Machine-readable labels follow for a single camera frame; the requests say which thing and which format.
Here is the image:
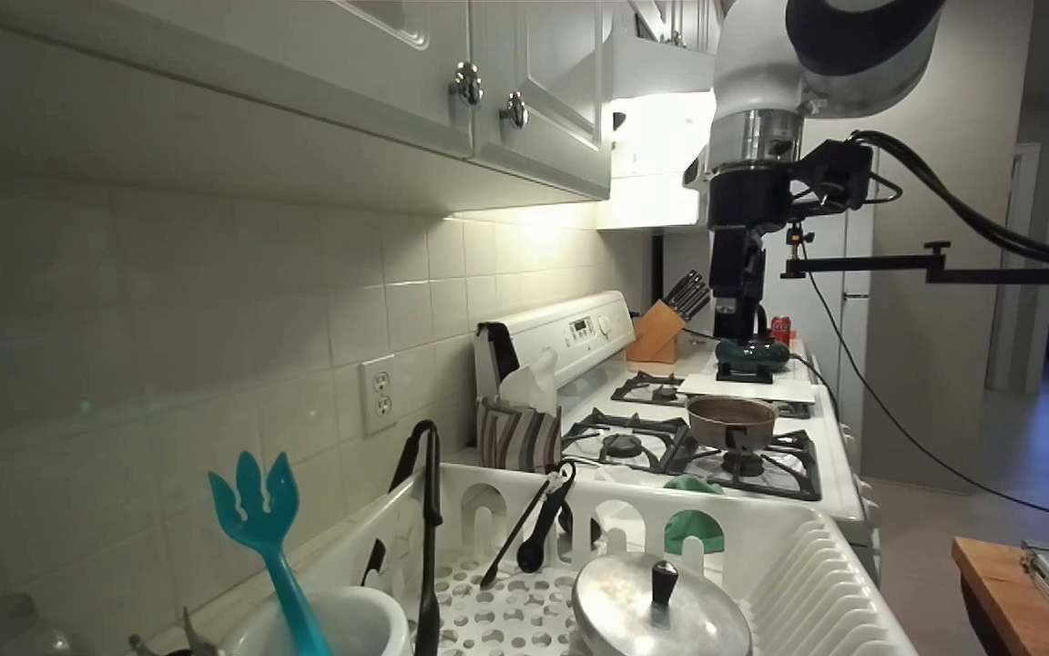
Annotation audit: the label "dark green teapot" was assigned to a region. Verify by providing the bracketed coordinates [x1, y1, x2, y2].
[719, 340, 790, 381]

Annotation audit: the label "silver pot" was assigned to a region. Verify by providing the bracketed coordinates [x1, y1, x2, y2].
[688, 396, 776, 447]

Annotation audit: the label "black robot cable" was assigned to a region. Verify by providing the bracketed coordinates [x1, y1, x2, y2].
[790, 127, 1049, 524]

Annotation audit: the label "white plastic dish rack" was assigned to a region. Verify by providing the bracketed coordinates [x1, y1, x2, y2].
[227, 458, 920, 656]

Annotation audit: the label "white utensil cup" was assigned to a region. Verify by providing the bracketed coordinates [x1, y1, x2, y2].
[227, 585, 411, 656]

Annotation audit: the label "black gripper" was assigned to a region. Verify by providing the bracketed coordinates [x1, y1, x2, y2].
[708, 167, 790, 343]

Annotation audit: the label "white gas stove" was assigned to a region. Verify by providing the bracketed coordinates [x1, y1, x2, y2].
[473, 290, 881, 567]

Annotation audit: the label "white wall outlet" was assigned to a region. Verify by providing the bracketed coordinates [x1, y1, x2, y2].
[360, 354, 399, 433]

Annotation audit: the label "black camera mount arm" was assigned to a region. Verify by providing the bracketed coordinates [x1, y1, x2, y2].
[783, 246, 1049, 283]

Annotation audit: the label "wooden table edge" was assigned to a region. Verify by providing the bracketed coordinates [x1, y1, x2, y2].
[950, 534, 1049, 656]

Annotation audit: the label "striped tissue box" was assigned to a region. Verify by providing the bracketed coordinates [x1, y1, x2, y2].
[477, 367, 559, 472]

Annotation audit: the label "wooden knife block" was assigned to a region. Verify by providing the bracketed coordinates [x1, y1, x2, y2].
[625, 268, 710, 365]

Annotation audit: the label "black ladle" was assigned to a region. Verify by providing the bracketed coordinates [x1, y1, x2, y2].
[482, 461, 574, 585]

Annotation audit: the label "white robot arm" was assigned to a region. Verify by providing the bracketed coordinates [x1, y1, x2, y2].
[699, 0, 942, 343]

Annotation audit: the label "teal pasta fork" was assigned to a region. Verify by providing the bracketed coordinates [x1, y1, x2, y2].
[206, 450, 334, 656]

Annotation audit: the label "green towel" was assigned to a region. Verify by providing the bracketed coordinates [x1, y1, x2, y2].
[663, 472, 723, 552]

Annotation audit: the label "white upper cabinets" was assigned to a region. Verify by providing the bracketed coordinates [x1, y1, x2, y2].
[0, 0, 608, 210]

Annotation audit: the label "white range hood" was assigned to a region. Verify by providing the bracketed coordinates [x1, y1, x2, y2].
[595, 0, 737, 228]

